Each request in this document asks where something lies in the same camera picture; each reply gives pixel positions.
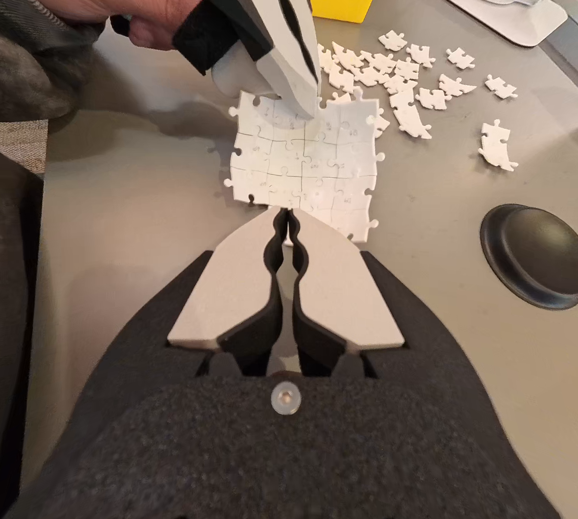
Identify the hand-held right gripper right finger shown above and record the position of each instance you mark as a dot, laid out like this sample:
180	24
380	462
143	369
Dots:
347	297

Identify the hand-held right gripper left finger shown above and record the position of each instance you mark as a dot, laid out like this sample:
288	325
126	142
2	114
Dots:
225	293

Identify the curved assembled puzzle section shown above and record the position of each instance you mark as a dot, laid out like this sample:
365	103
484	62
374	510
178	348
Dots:
307	157

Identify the pile of white puzzle pieces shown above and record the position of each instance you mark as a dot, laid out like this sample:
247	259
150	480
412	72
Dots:
406	76

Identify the joined white puzzle piece pair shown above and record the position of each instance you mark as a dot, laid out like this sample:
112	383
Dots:
496	144

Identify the black round stand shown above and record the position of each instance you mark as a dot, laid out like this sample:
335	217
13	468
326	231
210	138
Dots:
537	252

